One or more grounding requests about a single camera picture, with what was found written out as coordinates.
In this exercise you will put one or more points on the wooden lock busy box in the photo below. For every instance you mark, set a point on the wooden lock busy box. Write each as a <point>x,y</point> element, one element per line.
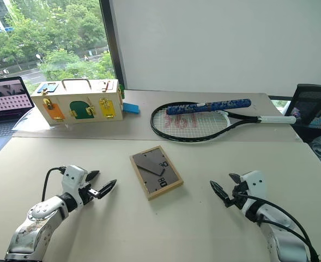
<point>81,92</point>

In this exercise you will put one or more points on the black white tennis racket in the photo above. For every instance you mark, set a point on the black white tennis racket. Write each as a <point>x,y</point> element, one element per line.
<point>274,119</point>

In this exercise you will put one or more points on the blue rectangular block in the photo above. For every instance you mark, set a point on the blue rectangular block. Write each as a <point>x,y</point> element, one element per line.
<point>131,108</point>

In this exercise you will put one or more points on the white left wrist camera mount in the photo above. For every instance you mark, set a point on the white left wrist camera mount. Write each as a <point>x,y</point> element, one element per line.
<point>72,177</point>

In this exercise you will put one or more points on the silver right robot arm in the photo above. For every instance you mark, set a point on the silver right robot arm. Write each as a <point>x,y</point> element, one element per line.
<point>280,232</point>

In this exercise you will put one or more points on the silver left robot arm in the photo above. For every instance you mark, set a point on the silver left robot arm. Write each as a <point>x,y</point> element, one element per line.
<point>37,229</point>

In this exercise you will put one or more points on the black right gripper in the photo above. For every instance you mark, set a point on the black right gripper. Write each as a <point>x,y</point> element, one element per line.
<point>239,195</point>

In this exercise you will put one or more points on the wooden picture frame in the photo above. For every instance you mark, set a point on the wooden picture frame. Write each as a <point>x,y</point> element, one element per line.
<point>160,177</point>

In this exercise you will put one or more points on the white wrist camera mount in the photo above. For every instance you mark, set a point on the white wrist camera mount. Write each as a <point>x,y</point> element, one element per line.
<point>255,185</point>
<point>72,177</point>

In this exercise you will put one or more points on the blue patterned roll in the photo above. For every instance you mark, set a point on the blue patterned roll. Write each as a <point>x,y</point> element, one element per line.
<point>217,106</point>

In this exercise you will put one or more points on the laptop computer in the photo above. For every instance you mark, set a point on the laptop computer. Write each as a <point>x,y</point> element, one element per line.
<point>5,103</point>

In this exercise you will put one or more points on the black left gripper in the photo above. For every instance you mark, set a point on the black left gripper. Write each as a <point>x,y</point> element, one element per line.
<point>85,195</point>

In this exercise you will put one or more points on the black mesh office chair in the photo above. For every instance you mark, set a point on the black mesh office chair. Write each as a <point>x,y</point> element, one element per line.
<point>310,103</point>

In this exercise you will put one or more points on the dark window frame post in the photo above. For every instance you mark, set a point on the dark window frame post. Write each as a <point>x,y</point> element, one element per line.
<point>114,41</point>

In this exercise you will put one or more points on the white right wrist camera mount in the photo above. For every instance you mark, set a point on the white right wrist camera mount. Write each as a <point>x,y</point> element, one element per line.
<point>255,185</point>

